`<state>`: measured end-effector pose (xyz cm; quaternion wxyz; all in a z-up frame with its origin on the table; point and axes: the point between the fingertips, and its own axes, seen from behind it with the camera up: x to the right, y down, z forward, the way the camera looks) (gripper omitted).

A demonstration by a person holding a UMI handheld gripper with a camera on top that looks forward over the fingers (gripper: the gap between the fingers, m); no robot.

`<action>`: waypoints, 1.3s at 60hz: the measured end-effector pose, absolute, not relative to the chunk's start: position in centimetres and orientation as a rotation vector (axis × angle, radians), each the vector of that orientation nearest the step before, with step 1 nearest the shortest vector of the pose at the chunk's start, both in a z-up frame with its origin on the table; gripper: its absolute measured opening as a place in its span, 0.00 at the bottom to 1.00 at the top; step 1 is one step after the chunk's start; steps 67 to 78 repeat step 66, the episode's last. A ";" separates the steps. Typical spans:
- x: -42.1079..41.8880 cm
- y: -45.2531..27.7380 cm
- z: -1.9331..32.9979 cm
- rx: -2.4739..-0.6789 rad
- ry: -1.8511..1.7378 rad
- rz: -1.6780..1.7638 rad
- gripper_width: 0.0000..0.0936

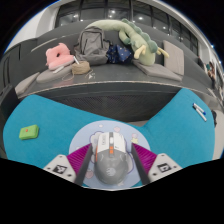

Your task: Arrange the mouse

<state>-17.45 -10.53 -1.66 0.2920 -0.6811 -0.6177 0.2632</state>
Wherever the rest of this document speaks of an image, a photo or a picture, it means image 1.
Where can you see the tan woven pouch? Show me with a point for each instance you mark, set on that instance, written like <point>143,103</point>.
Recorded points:
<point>80,68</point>

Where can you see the black bag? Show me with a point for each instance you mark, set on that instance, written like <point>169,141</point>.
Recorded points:
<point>214,118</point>

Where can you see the small green eraser block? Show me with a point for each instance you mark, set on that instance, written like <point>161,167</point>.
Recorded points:
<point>29,132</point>

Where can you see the dark glass window front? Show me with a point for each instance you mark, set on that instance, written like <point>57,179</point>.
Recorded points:
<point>100,13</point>

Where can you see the upright grey seat cushion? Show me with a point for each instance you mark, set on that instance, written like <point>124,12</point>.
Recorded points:
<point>174,57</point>

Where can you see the person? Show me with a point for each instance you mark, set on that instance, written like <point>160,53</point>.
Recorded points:
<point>211,73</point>

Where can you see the pink plush cushion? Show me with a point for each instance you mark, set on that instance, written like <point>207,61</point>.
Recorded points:
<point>59,56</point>

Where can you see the black suitcase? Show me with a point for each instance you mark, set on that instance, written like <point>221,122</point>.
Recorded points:
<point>8,101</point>

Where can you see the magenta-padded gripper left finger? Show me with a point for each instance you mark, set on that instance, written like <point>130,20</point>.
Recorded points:
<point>78,160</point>

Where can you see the grey white orange computer mouse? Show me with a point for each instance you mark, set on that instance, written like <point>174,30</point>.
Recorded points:
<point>110,160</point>

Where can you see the grey backpack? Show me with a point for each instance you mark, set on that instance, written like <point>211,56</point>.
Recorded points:
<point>91,45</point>

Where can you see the ceiling lights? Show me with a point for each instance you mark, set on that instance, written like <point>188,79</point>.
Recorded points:
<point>212,46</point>

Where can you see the flat grey seat cushion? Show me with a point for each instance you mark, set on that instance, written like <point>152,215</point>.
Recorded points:
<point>160,71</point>
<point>26,83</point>
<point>50,76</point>

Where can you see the navy star-print bag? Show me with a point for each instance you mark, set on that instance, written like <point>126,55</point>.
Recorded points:
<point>119,54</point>

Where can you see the long green plush dragon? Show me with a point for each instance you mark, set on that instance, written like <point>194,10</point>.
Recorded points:
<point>143,46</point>

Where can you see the white marker with black cap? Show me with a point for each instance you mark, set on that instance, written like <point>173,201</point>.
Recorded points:
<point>200,115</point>

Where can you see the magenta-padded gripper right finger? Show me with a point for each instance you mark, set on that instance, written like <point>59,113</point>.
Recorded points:
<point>146,160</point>

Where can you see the round light blue mouse pad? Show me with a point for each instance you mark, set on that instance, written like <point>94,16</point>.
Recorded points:
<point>83,136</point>

